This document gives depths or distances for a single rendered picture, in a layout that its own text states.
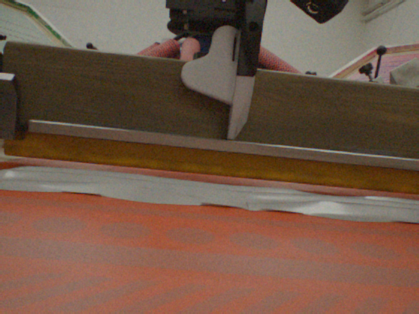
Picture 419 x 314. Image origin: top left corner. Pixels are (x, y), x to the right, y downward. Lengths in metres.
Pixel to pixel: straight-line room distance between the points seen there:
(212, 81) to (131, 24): 4.38
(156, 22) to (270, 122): 4.35
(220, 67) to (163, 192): 0.12
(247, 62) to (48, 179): 0.17
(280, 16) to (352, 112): 4.44
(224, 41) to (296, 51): 4.43
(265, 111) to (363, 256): 0.18
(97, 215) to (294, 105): 0.20
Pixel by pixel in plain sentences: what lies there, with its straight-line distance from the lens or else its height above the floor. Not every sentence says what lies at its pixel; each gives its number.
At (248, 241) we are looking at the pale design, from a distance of 0.17.
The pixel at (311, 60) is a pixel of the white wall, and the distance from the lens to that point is 4.77.
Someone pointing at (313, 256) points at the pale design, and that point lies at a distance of 0.16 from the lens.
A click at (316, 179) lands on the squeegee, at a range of 0.35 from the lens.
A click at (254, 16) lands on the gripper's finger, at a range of 0.29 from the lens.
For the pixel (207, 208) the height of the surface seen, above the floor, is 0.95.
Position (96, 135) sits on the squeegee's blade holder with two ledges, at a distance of 0.31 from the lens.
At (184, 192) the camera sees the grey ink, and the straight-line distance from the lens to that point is 0.24.
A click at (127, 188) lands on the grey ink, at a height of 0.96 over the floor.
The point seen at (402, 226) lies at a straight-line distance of 0.26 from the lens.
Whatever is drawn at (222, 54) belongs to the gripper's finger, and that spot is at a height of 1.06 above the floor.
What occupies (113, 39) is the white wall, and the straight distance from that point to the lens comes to 4.66.
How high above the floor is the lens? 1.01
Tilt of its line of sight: 5 degrees down
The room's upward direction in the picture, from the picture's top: 6 degrees clockwise
